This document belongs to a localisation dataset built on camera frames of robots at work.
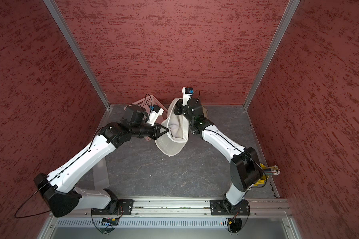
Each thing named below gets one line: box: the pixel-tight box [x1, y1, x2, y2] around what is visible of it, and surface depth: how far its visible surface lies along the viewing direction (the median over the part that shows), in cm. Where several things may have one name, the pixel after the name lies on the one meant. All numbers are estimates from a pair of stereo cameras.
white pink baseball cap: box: [154, 99, 189, 156], surface depth 75 cm
